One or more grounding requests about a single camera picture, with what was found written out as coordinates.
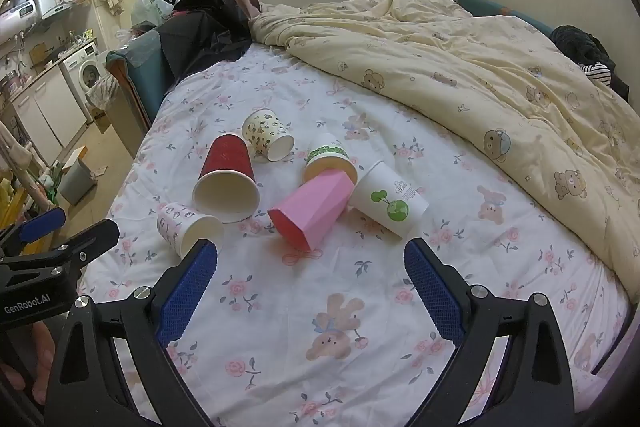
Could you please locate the green rimmed paper cup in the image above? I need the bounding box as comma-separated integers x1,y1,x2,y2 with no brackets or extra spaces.
302,133,359,188

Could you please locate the white floor cabinet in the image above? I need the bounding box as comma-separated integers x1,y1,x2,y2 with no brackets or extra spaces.
10,64,88,158

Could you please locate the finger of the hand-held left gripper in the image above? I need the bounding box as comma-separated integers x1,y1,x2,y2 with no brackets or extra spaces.
52,219,121,266
0,207,67,258

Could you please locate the white cup pink pattern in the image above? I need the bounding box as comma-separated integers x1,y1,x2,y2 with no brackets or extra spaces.
156,202,224,258

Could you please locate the person's left hand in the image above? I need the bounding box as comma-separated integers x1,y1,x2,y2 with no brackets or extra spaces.
0,321,57,408

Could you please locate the black garment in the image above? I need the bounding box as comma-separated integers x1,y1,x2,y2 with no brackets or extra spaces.
160,0,253,82

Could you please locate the cardboard box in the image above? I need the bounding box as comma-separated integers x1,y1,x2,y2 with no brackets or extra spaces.
92,107,114,134

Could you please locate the pink faceted cup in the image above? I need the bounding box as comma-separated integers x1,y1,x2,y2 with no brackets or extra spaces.
267,170,351,253

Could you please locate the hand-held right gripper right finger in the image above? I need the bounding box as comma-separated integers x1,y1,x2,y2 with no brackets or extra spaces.
404,237,577,427

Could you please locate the cream cartoon print cup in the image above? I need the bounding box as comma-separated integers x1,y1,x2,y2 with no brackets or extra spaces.
241,108,296,162

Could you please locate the grey trash bin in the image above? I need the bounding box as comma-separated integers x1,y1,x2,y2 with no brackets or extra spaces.
59,157,97,206

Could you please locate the white washing machine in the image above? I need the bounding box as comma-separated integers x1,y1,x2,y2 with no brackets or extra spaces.
62,41,108,108

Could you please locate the white plastic bag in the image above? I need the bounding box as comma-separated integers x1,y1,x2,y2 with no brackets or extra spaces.
131,0,174,28

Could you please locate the yellow bear print quilt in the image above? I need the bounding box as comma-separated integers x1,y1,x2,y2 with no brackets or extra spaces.
248,0,640,303

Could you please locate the teal bed frame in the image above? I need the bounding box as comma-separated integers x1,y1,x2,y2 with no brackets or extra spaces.
105,29,173,158

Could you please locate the floral bed sheet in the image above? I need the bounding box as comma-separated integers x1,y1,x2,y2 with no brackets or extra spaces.
80,42,631,427

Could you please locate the white water heater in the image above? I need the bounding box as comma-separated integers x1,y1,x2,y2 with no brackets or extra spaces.
0,0,40,42

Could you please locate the dark clothes pile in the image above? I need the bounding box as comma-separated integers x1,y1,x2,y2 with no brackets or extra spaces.
550,25,632,100

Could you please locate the range hood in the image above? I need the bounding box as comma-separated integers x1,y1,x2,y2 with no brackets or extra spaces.
35,0,74,20

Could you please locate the striped garment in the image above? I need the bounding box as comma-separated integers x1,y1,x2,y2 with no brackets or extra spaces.
580,62,614,86

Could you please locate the red paper cup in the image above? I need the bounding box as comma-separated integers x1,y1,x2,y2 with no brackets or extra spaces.
192,133,261,224

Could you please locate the white cup green tree print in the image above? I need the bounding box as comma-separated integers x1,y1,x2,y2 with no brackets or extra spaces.
348,160,430,239

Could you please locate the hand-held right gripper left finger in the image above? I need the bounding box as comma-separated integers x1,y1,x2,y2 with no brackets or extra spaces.
44,238,219,427

